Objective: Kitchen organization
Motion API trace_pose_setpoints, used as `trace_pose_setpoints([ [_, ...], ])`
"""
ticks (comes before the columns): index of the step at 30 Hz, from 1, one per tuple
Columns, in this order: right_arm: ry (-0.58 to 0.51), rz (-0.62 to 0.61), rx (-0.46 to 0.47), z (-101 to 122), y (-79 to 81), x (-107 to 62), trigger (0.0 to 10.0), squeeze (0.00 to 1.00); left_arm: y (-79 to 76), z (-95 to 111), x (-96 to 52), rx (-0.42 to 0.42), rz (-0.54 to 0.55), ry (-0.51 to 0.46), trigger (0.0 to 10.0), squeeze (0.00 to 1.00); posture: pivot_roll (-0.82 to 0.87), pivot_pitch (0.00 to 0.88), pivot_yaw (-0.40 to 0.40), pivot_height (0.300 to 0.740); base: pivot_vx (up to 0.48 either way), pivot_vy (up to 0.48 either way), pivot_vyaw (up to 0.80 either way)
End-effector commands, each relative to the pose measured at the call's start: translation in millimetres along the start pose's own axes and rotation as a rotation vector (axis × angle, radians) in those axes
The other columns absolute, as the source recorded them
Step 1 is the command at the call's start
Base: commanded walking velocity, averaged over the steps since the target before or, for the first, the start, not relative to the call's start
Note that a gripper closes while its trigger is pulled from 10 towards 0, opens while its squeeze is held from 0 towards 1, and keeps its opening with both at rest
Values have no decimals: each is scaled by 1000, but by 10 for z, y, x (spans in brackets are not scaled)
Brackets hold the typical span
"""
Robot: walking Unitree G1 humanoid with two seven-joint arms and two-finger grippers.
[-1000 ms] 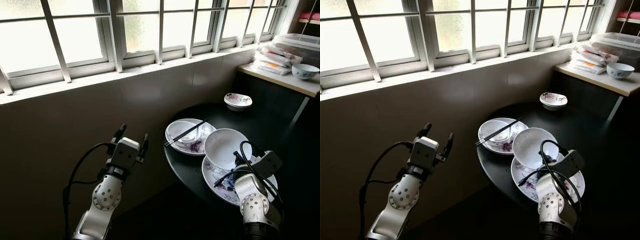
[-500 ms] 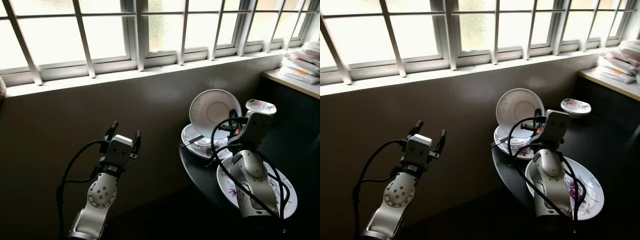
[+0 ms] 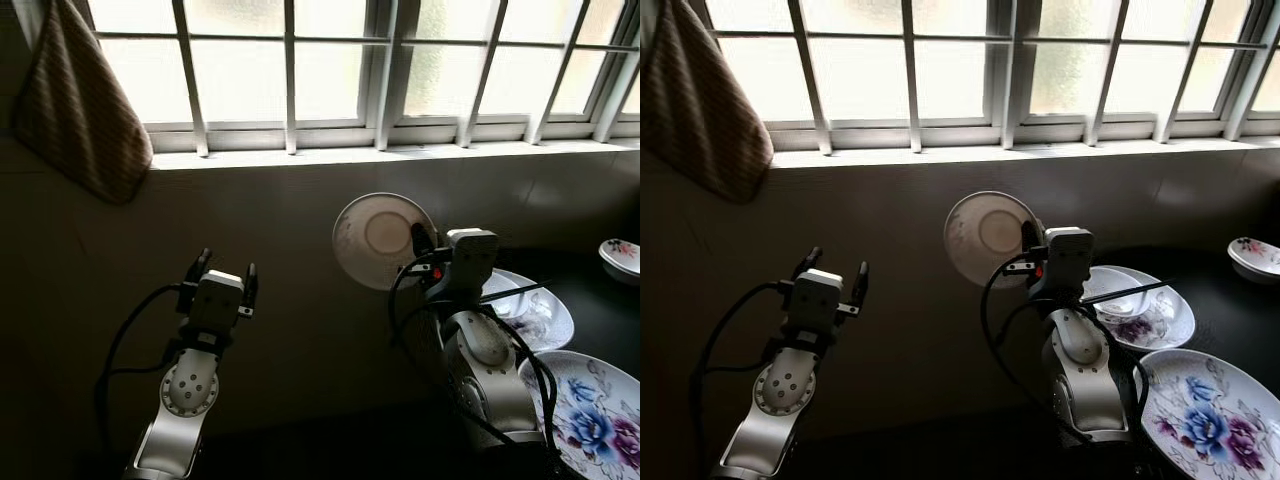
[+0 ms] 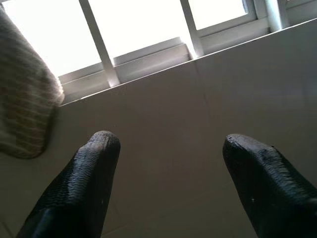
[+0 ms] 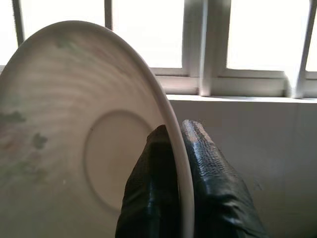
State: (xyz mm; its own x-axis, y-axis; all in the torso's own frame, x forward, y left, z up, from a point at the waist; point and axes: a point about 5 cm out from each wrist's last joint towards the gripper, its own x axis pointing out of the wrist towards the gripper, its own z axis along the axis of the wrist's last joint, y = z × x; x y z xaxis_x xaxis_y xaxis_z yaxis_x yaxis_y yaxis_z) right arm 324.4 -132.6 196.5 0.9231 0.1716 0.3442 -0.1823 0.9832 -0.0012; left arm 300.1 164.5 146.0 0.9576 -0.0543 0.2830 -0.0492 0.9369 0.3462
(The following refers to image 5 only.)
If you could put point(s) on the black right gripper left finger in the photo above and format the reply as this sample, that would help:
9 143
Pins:
148 188

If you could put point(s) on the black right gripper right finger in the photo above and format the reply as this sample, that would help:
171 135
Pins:
215 188

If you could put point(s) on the white floral plate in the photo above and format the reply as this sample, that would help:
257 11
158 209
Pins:
74 124

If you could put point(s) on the white window frame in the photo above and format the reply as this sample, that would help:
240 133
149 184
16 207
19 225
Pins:
223 74

